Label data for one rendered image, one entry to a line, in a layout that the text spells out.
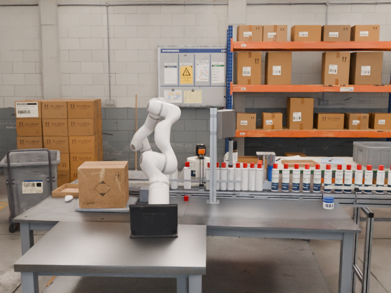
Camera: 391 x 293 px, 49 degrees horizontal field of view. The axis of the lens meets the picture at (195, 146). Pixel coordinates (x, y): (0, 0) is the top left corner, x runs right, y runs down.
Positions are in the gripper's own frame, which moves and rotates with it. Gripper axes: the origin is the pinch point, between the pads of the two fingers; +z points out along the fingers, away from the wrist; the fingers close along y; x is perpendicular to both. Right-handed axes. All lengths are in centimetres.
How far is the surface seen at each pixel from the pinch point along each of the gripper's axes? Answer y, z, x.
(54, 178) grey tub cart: 142, -11, 145
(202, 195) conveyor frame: -6.1, 26.2, -29.2
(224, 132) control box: -16, -13, -60
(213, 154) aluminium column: -16, -1, -48
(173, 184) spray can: -3.4, 12.3, -11.1
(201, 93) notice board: 428, -39, -18
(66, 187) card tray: 12, -11, 75
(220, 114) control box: -18, -26, -62
